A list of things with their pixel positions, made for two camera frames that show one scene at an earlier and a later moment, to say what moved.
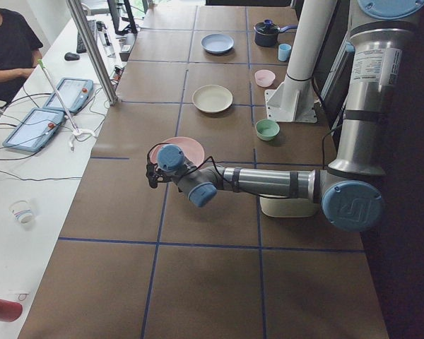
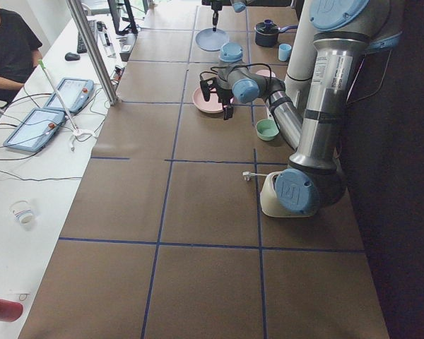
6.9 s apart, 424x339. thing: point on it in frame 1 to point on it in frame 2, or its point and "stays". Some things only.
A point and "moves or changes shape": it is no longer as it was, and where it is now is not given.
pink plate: [193, 151] to [213, 105]
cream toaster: [289, 207] stays
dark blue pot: [266, 32] stays
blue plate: [218, 43] moves or changes shape
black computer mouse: [71, 56] stays
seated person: [13, 50] stays
